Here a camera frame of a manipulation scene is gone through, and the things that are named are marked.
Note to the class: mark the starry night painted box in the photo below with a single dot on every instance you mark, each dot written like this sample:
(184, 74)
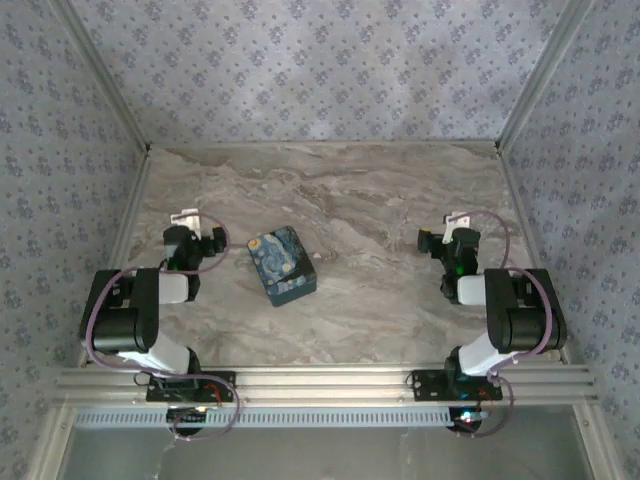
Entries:
(281, 265)

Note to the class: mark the controller board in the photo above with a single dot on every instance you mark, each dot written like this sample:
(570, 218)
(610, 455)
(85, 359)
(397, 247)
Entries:
(187, 417)
(467, 419)

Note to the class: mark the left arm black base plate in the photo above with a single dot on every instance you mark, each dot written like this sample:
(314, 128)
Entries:
(170, 387)

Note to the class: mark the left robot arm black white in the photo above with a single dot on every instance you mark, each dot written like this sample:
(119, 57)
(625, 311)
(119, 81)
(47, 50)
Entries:
(120, 320)

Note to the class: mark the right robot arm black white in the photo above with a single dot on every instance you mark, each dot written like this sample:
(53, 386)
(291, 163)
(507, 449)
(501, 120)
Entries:
(525, 320)

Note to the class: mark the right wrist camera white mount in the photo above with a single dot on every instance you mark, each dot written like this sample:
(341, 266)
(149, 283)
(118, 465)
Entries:
(456, 223)

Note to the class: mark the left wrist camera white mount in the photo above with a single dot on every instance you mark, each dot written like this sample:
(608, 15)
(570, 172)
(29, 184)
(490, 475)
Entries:
(186, 218)

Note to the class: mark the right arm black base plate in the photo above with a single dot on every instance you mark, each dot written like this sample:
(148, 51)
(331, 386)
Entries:
(430, 384)

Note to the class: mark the right controller board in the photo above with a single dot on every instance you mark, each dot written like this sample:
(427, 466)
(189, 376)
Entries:
(467, 419)

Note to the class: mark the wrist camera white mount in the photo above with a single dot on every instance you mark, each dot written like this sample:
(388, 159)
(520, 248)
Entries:
(186, 218)
(456, 223)

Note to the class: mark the left controller board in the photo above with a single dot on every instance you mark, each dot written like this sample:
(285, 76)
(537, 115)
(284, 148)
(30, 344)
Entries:
(187, 417)

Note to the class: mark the aluminium mounting rail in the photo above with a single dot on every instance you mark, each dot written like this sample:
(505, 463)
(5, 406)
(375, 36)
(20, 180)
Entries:
(325, 385)

